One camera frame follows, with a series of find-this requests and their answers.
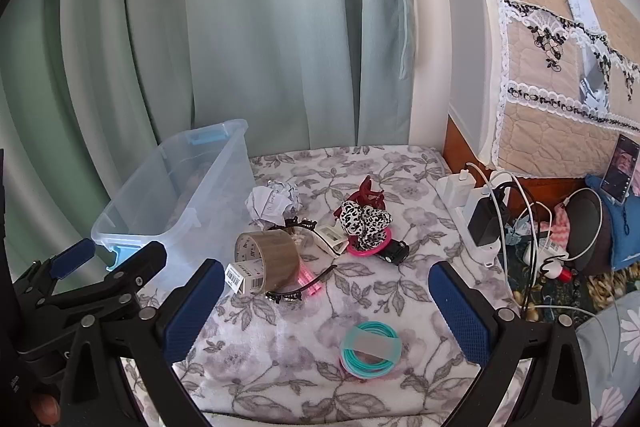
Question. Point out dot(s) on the grey floral pillow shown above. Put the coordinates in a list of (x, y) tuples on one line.
[(615, 357)]

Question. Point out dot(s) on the dark brown round cushion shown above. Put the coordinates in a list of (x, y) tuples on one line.
[(585, 227)]

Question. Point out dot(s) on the pale green curtain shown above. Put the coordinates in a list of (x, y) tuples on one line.
[(250, 32)]

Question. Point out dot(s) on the pink hair roller clip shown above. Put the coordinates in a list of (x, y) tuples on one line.
[(309, 279)]

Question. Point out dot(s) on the black toy car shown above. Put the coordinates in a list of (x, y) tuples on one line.
[(397, 252)]

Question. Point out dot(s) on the crumpled white paper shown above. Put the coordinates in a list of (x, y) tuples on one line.
[(272, 204)]

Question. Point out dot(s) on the small bottle red cap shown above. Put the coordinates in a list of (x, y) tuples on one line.
[(557, 272)]

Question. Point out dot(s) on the clear plastic storage box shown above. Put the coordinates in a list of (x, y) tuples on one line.
[(165, 187)]

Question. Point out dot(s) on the white appliance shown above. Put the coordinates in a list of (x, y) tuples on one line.
[(465, 32)]

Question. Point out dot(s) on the pink round mirror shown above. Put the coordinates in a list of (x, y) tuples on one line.
[(367, 249)]

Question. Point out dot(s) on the leopard print scrunchie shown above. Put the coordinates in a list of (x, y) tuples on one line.
[(362, 219)]

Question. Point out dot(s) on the blue cushion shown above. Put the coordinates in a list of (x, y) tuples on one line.
[(625, 232)]

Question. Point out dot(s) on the smartphone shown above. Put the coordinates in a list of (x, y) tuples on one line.
[(622, 167)]

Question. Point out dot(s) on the dark red hair claw clip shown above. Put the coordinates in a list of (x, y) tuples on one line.
[(365, 194)]

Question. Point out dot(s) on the white medicine box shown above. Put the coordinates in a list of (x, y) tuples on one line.
[(245, 277)]

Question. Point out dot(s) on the white paper slip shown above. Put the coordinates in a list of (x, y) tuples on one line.
[(581, 11)]

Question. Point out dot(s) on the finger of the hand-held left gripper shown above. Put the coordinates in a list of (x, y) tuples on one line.
[(75, 257), (140, 264)]

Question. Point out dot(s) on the white hair claw clip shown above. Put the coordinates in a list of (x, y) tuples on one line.
[(330, 237)]

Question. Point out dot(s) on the white charger plug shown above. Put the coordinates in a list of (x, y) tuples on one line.
[(462, 187)]

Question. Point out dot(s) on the black charger plug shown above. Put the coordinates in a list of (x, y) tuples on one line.
[(487, 222)]

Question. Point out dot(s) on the wooden cabinet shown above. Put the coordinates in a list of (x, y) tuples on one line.
[(540, 187)]

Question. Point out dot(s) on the black thin headband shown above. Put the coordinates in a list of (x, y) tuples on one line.
[(285, 297)]

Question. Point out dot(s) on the white power strip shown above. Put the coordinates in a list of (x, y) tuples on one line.
[(452, 204)]

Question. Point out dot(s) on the person's left hand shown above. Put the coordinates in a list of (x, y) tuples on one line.
[(45, 409)]

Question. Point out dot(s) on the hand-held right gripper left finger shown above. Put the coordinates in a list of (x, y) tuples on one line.
[(192, 312)]

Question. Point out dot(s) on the brown tape roll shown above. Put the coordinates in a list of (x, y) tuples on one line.
[(280, 257)]

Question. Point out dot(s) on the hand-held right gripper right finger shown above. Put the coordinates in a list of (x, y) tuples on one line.
[(460, 317)]

